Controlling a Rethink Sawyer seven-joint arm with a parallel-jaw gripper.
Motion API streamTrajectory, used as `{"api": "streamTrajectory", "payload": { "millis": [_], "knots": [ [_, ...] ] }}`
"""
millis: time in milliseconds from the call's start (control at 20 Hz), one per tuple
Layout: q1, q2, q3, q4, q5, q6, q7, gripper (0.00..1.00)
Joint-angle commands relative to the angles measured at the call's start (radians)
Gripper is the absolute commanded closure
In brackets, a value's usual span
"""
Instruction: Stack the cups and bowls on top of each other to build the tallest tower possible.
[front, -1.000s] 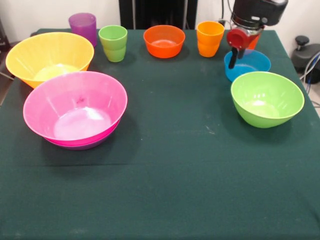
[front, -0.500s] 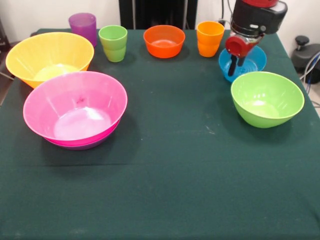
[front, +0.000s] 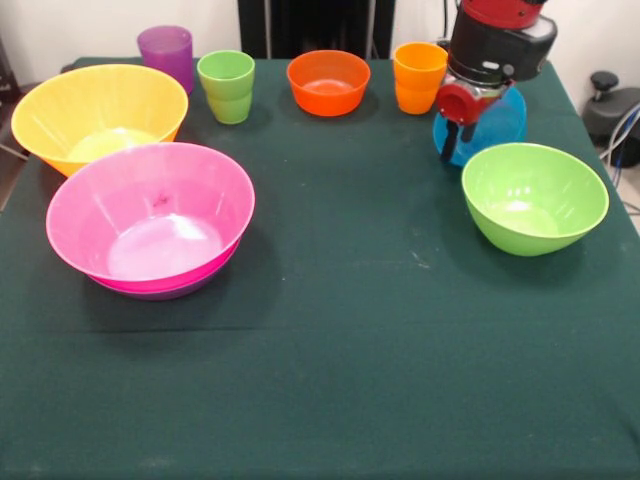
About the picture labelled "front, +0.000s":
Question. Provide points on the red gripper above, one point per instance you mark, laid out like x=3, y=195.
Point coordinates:
x=457, y=105

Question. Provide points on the blue bowl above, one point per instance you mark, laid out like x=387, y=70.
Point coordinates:
x=505, y=120

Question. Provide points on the green bowl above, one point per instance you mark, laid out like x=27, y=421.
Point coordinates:
x=525, y=190

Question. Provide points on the large pink bowl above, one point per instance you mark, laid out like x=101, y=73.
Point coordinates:
x=150, y=200

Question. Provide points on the yellow-orange cup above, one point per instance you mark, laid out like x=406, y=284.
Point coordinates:
x=417, y=90

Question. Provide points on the orange bowl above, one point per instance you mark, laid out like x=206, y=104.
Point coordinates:
x=325, y=100

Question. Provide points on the black clamp device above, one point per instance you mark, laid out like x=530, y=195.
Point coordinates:
x=605, y=112

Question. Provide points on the green cup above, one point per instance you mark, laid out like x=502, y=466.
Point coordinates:
x=227, y=95

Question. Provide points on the dark green tablecloth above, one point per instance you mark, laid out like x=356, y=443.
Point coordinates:
x=350, y=350

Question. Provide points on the purple cup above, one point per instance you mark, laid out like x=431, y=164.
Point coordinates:
x=165, y=55

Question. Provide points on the purple bowl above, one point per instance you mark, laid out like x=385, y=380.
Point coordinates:
x=165, y=295

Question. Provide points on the large yellow bowl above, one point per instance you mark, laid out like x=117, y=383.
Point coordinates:
x=50, y=115

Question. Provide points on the dark grey equipment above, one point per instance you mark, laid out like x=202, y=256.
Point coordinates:
x=6, y=80

